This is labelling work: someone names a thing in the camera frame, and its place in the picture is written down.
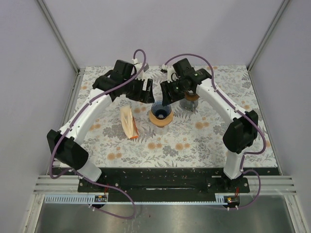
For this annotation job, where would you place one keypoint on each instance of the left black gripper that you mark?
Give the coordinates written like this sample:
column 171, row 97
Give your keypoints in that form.
column 147, row 96

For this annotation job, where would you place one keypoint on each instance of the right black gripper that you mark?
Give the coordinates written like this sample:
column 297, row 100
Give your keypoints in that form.
column 166, row 88

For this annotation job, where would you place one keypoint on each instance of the blue glass dripper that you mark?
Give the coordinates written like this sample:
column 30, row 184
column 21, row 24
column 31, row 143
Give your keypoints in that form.
column 160, row 111

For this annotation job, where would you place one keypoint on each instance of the coffee filter paper pack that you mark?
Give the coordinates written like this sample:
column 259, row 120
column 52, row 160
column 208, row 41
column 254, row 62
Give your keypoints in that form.
column 128, row 122

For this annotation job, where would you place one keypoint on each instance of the small glass with coffee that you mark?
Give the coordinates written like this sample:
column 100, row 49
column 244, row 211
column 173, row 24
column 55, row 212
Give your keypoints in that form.
column 161, row 130

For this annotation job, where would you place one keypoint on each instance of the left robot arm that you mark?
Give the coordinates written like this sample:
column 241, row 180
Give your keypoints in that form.
column 66, row 143

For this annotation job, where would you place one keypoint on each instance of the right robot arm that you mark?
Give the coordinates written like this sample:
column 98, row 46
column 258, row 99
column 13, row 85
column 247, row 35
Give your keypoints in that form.
column 242, row 126

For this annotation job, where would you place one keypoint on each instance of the floral table mat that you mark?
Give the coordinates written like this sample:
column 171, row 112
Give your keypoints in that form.
column 191, row 139

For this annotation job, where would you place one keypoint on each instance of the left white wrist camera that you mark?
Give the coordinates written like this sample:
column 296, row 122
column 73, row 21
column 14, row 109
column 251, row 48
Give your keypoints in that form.
column 141, row 68

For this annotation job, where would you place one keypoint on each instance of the left aluminium frame post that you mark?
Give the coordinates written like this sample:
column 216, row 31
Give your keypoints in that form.
column 56, row 32

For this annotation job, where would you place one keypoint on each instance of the aluminium frame post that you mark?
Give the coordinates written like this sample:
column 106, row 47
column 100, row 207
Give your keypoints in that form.
column 56, row 32
column 267, row 35

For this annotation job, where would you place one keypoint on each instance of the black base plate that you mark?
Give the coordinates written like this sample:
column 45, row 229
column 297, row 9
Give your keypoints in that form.
column 163, row 185

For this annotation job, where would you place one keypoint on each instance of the aluminium front rail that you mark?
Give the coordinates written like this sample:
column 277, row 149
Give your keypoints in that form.
column 270, row 185

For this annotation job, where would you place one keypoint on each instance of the white slotted cable duct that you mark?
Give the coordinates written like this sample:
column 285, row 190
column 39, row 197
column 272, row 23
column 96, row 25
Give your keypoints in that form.
column 75, row 199

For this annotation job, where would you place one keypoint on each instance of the right aluminium frame post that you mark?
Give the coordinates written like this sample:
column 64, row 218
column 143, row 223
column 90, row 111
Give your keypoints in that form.
column 267, row 35

